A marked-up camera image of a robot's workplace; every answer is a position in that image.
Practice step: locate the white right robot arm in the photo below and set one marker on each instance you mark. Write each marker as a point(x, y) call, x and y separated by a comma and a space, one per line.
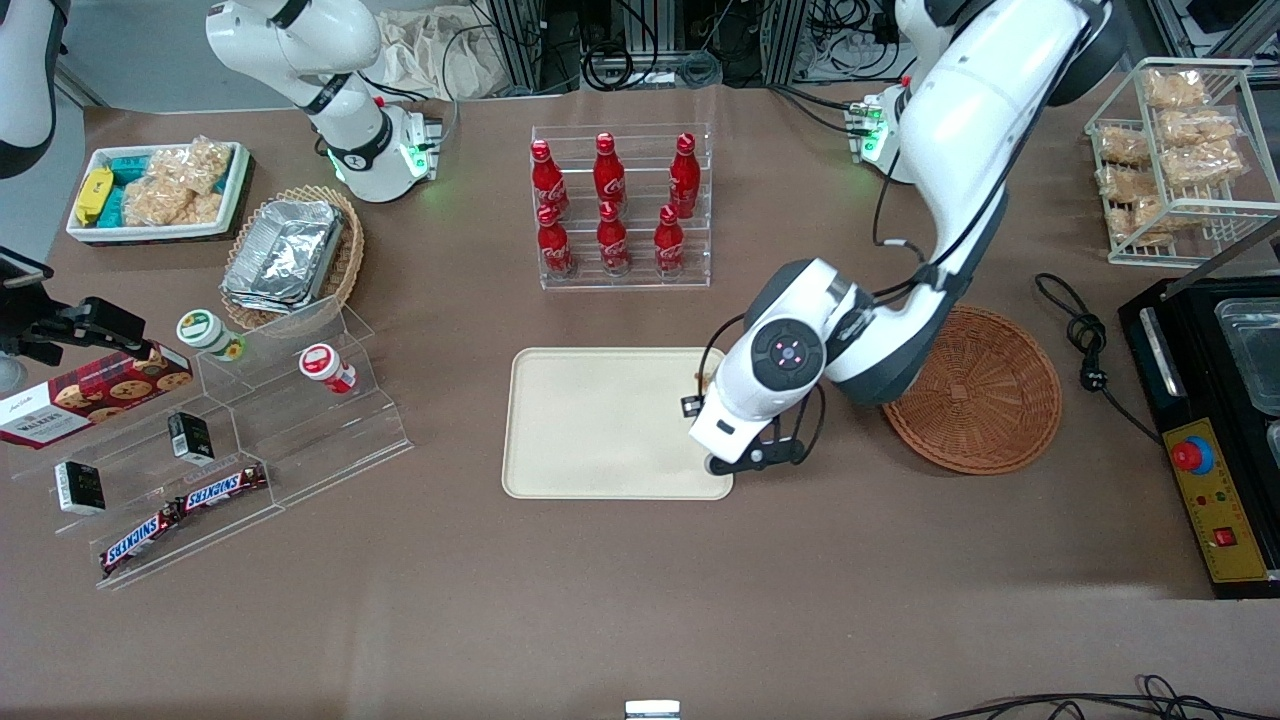
point(300, 40)

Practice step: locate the clear acrylic stepped display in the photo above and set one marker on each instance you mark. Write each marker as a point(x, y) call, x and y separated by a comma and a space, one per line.
point(300, 440)

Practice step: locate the red cola bottle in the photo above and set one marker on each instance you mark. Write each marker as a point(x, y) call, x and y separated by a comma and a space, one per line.
point(668, 243)
point(555, 245)
point(547, 180)
point(685, 175)
point(613, 243)
point(609, 175)

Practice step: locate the red cookie box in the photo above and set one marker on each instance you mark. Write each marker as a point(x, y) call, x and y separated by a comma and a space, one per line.
point(90, 400)

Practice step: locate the bagged rice crackers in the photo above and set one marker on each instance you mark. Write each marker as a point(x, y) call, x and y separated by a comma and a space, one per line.
point(180, 185)

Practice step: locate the bagged fried snack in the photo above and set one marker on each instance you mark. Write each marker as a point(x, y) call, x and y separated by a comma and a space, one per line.
point(1120, 183)
point(1138, 222)
point(1205, 165)
point(1123, 147)
point(1178, 90)
point(1198, 127)

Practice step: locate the black box with yellow panel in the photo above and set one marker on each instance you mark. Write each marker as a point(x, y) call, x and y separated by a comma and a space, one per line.
point(1215, 520)

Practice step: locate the red emergency stop button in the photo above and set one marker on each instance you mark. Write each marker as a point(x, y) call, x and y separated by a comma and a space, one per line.
point(1192, 455)

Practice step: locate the beige cloth bag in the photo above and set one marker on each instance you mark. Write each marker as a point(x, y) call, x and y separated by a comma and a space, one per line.
point(430, 50)

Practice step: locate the brown chocolate bar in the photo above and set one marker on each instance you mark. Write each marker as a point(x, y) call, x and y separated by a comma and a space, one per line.
point(140, 540)
point(222, 487)

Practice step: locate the beige rectangular tray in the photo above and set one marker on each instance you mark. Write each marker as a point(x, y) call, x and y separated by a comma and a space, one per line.
point(600, 425)

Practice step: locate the stacked foil containers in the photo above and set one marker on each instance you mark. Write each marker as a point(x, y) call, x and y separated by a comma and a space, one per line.
point(285, 255)

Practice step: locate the yellow snack pack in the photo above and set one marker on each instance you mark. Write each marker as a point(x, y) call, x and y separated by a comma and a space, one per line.
point(93, 195)

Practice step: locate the small black box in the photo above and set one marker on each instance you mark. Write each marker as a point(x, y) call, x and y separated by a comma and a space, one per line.
point(80, 488)
point(190, 438)

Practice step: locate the teal snack pack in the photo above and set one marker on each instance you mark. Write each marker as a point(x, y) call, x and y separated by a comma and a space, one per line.
point(130, 168)
point(113, 207)

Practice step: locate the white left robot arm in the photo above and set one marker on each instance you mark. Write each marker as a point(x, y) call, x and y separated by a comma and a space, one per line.
point(980, 120)

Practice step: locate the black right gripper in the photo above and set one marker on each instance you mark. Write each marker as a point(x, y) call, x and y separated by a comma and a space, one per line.
point(58, 327)

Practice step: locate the clear plastic container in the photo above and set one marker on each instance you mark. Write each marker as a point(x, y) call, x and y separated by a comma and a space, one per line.
point(1255, 355)

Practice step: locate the dark grey wrist camera mount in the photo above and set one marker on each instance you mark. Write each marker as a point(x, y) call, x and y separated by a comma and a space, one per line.
point(750, 460)

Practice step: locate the clear acrylic bottle rack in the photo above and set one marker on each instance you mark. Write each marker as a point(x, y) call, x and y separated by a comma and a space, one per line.
point(640, 282)

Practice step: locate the aluminium frame post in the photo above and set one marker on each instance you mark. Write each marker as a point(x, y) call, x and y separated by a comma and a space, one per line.
point(515, 45)
point(785, 40)

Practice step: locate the white rectangular snack bin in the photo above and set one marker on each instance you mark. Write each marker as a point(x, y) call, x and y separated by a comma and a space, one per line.
point(150, 233)

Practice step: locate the oval wicker basket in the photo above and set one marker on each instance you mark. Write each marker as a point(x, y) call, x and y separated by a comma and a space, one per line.
point(348, 250)

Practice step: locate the red lid cup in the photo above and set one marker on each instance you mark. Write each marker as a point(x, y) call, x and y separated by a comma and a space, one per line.
point(323, 365)

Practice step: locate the round brown wicker basket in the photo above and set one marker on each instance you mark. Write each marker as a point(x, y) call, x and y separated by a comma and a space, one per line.
point(985, 400)

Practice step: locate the green lid cup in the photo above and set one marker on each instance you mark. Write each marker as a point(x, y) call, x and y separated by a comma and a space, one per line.
point(205, 332)

